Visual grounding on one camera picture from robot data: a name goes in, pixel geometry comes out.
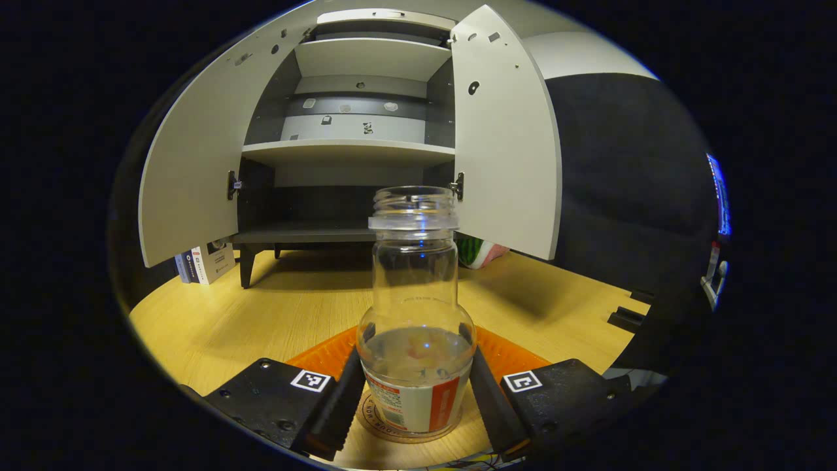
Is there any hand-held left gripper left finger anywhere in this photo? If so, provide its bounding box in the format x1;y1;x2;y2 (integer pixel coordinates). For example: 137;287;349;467
180;327;367;462

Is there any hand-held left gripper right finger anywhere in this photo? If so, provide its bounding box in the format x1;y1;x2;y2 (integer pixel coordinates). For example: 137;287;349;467
468;326;634;459

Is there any round brown coaster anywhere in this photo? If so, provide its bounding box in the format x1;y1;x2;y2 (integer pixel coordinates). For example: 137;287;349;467
358;391;468;445

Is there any clear glass bottle orange label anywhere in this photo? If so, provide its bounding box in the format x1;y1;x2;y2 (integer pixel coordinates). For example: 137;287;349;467
356;186;477;444

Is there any white cabinet door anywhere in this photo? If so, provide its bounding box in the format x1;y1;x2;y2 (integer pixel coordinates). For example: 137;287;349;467
450;5;563;261
138;23;315;269

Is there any white cabinet shelf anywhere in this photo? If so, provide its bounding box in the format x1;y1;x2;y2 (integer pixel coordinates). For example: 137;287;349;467
242;139;456;167
294;37;453;82

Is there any white and grey cabinet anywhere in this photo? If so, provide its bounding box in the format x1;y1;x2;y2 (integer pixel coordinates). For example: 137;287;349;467
229;8;466;288

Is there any white cabinet drawer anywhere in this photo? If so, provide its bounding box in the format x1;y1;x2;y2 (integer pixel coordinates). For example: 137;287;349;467
316;9;456;30

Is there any watermelon slice toy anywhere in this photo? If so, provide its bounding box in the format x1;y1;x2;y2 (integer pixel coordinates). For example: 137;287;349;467
456;235;511;270

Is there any white cardboard box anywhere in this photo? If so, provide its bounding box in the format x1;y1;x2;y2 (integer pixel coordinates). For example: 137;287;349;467
190;239;237;285

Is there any black backdrop cloth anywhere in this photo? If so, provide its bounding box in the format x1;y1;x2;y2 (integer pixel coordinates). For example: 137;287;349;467
108;72;720;374

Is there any white plastic device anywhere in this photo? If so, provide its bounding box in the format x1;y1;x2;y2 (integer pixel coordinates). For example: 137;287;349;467
700;241;728;308

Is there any blue lit screen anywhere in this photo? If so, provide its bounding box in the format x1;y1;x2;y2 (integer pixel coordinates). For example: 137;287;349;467
705;152;732;237

